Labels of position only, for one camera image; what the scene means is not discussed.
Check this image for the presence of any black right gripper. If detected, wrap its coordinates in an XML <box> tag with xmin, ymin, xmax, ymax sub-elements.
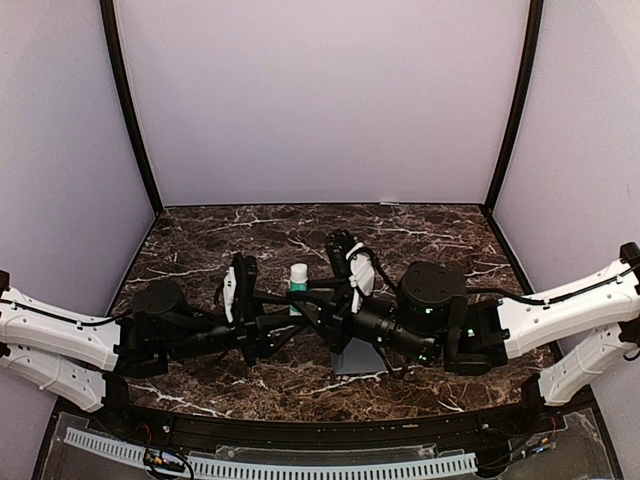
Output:
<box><xmin>286</xmin><ymin>275</ymin><xmax>436</xmax><ymax>363</ymax></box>

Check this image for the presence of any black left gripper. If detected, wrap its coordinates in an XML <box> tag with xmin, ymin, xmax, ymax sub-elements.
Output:
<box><xmin>164</xmin><ymin>290</ymin><xmax>309</xmax><ymax>367</ymax></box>

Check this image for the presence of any green white glue stick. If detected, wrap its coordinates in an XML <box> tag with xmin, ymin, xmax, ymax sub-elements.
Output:
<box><xmin>289</xmin><ymin>263</ymin><xmax>308</xmax><ymax>292</ymax></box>

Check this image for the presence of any grey-blue paper envelope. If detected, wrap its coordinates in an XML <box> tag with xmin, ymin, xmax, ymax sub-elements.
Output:
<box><xmin>331</xmin><ymin>338</ymin><xmax>387</xmax><ymax>376</ymax></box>

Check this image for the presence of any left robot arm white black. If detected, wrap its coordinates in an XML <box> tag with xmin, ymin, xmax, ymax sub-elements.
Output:
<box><xmin>1</xmin><ymin>272</ymin><xmax>307</xmax><ymax>436</ymax></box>

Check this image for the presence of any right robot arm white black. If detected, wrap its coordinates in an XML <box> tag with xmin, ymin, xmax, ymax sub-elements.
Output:
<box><xmin>287</xmin><ymin>242</ymin><xmax>639</xmax><ymax>434</ymax></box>

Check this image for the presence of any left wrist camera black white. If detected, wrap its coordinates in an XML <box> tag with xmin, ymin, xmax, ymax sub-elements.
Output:
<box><xmin>220</xmin><ymin>253</ymin><xmax>258</xmax><ymax>328</ymax></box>

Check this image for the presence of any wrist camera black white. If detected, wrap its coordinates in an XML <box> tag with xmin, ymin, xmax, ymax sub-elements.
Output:
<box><xmin>220</xmin><ymin>253</ymin><xmax>258</xmax><ymax>328</ymax></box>
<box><xmin>325</xmin><ymin>230</ymin><xmax>376</xmax><ymax>313</ymax></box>

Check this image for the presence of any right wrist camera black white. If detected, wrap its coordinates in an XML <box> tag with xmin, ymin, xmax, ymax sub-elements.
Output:
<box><xmin>325</xmin><ymin>230</ymin><xmax>376</xmax><ymax>313</ymax></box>

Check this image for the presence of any small circuit board with wires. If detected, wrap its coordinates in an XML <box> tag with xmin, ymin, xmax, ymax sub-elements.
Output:
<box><xmin>142</xmin><ymin>449</ymin><xmax>188</xmax><ymax>474</ymax></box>

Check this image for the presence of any grey slotted cable duct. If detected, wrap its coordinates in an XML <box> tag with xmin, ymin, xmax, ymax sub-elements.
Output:
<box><xmin>64</xmin><ymin>427</ymin><xmax>478</xmax><ymax>479</ymax></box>

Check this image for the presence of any black front table rail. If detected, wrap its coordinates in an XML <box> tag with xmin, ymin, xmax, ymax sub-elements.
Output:
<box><xmin>97</xmin><ymin>362</ymin><xmax>561</xmax><ymax>451</ymax></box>

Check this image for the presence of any black left corner frame post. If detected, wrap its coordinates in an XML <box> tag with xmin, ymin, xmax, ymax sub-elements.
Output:
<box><xmin>99</xmin><ymin>0</ymin><xmax>164</xmax><ymax>216</ymax></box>

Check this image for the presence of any black corner frame post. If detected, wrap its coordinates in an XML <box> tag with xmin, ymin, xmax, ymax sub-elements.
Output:
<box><xmin>483</xmin><ymin>0</ymin><xmax>544</xmax><ymax>217</ymax></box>
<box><xmin>99</xmin><ymin>0</ymin><xmax>164</xmax><ymax>216</ymax></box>

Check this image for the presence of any black right corner frame post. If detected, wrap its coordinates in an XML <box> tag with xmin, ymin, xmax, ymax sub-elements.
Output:
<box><xmin>483</xmin><ymin>0</ymin><xmax>544</xmax><ymax>217</ymax></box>

